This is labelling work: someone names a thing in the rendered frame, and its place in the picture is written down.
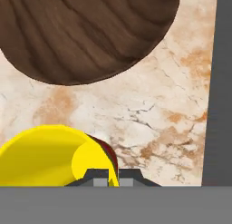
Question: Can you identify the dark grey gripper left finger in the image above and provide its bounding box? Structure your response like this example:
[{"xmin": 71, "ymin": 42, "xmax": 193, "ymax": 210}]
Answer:
[{"xmin": 64, "ymin": 168, "xmax": 110, "ymax": 188}]

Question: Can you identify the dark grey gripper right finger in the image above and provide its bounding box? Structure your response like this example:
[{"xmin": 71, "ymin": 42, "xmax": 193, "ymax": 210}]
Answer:
[{"xmin": 118, "ymin": 168, "xmax": 162, "ymax": 188}]

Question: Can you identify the yellow cup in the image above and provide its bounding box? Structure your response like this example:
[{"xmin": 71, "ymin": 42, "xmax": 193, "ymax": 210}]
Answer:
[{"xmin": 0, "ymin": 124, "xmax": 120, "ymax": 188}]

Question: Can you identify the brown wooden bowl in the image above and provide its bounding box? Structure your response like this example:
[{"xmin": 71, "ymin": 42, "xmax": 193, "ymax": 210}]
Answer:
[{"xmin": 0, "ymin": 0, "xmax": 181, "ymax": 86}]

